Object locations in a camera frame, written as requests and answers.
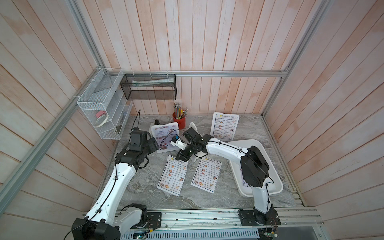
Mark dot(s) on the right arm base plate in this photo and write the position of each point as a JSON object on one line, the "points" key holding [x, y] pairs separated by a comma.
{"points": [[256, 218]]}

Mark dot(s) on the aluminium front rail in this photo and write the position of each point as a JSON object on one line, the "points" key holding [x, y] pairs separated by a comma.
{"points": [[225, 224]]}

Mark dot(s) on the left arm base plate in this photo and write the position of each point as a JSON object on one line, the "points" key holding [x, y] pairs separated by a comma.
{"points": [[152, 221]]}

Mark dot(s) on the pencils and pens bundle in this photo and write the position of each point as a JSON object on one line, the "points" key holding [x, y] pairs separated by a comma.
{"points": [[179, 112]]}

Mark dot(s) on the special menu sheet in tray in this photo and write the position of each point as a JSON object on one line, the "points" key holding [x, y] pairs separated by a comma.
{"points": [[245, 184]]}

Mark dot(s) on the special menu sheet top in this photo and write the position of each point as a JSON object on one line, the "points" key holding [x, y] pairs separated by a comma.
{"points": [[166, 136]]}

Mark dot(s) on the white wire mesh shelf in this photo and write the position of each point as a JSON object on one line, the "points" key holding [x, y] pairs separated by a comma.
{"points": [[104, 93]]}

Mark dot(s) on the white tape roll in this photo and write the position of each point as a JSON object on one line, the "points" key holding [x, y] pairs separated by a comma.
{"points": [[101, 120]]}

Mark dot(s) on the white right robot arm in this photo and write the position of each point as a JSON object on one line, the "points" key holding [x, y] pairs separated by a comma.
{"points": [[254, 167]]}

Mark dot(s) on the white plastic tray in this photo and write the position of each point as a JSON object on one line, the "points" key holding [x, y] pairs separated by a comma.
{"points": [[275, 188]]}

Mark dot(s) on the red metal pen cup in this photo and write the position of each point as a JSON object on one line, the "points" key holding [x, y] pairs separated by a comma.
{"points": [[181, 122]]}

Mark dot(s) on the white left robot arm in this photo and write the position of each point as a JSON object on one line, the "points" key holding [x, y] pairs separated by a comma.
{"points": [[101, 222]]}

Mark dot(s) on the white menu holder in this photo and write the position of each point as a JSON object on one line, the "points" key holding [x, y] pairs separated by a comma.
{"points": [[165, 136], [225, 126], [193, 127]]}

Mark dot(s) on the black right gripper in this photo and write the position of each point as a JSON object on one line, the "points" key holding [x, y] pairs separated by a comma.
{"points": [[184, 158]]}

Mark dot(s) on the dim sum inn menu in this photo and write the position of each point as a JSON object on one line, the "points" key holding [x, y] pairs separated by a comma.
{"points": [[225, 126], [206, 175], [173, 176]]}

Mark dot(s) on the black mesh basket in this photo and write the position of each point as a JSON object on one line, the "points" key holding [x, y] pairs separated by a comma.
{"points": [[149, 87]]}

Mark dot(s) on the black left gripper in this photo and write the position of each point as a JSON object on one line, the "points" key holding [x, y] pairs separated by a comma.
{"points": [[152, 145]]}

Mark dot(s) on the Dim Sum Inn menu front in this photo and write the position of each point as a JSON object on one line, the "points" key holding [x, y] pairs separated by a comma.
{"points": [[206, 175]]}

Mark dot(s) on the special menu sheet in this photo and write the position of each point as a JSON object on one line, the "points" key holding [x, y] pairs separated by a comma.
{"points": [[245, 184], [166, 136]]}

